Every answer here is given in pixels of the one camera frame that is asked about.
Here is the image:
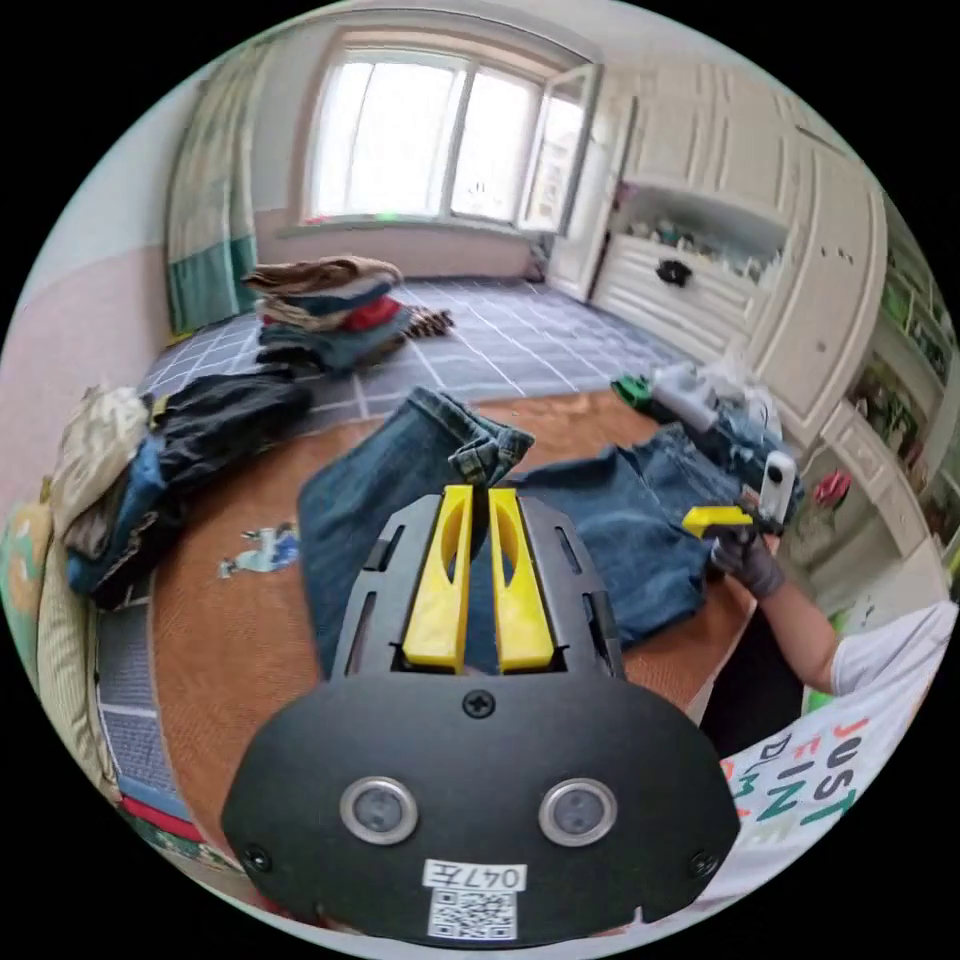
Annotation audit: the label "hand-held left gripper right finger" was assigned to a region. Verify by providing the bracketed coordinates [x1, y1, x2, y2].
[488, 487, 558, 674]

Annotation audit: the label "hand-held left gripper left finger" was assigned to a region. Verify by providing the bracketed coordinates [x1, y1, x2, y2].
[401, 485, 475, 673]

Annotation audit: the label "blue jeans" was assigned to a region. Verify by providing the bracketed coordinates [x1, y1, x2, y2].
[297, 386, 808, 674]

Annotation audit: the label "person's right forearm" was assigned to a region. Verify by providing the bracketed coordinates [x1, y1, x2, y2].
[749, 578, 843, 697]

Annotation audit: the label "person's right hand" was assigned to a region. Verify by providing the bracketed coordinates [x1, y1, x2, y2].
[709, 529, 787, 600]

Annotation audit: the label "white shelf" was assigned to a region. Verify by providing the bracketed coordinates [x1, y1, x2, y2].
[787, 191, 960, 609]

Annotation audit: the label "person's body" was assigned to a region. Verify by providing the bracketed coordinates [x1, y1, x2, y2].
[697, 599, 960, 913]

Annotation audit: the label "heaped pile of clothes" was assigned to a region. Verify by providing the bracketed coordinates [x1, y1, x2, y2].
[49, 370, 315, 612]

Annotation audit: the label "white cupboard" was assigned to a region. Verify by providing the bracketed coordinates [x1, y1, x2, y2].
[589, 59, 890, 455]

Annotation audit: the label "folded pile of clothes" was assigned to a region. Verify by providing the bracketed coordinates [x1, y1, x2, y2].
[241, 255, 457, 378]

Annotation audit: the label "striped pillow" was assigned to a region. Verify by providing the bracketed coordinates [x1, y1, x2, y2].
[0, 500, 123, 805]

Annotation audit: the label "green and white curtain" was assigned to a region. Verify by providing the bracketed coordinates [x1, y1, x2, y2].
[163, 43, 262, 337]

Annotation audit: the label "window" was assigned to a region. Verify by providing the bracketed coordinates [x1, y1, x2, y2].
[298, 28, 606, 235]

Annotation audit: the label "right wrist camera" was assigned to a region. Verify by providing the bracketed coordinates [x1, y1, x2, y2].
[759, 450, 798, 528]

